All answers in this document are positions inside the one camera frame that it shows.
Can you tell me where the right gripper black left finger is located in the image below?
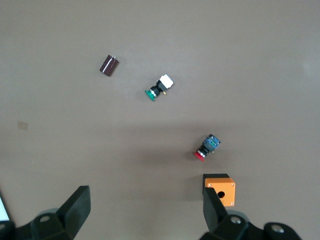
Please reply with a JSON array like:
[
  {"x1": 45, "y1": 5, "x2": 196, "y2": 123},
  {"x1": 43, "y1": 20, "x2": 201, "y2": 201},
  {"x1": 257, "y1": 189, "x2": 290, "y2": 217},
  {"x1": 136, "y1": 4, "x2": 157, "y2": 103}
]
[{"x1": 0, "y1": 185, "x2": 91, "y2": 240}]

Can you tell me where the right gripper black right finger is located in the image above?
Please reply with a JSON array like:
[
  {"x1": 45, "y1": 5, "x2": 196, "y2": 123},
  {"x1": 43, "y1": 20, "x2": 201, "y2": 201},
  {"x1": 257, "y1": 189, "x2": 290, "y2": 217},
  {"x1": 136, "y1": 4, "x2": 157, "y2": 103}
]
[{"x1": 199, "y1": 186, "x2": 305, "y2": 240}]

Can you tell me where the white drawer cabinet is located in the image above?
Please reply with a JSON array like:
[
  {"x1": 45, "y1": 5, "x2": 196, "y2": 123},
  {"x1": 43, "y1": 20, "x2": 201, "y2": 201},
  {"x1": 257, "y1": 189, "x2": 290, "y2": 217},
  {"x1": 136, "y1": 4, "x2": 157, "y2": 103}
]
[{"x1": 0, "y1": 191, "x2": 11, "y2": 222}]

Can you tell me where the dark brown cylindrical capacitor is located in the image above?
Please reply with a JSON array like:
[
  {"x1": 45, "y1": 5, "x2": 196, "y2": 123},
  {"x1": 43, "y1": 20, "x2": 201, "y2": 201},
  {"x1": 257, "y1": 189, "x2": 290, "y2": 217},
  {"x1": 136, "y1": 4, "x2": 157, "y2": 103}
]
[{"x1": 99, "y1": 54, "x2": 121, "y2": 77}]

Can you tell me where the orange button enclosure box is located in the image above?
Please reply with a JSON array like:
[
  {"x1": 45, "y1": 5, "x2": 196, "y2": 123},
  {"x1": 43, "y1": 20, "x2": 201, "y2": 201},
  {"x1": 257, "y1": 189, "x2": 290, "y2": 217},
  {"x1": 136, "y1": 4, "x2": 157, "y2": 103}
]
[{"x1": 202, "y1": 173, "x2": 236, "y2": 208}]

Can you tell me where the red push button switch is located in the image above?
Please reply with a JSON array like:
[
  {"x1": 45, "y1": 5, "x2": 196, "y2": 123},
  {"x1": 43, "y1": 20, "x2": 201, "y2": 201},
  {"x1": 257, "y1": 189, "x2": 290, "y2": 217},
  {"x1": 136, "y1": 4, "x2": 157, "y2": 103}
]
[{"x1": 193, "y1": 133, "x2": 223, "y2": 163}]

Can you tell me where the green push button switch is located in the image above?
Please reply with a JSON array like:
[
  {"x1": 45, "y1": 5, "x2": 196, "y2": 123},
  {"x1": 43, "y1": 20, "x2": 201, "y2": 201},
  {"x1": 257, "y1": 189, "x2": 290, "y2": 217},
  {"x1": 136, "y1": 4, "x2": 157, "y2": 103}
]
[{"x1": 144, "y1": 73, "x2": 175, "y2": 102}]

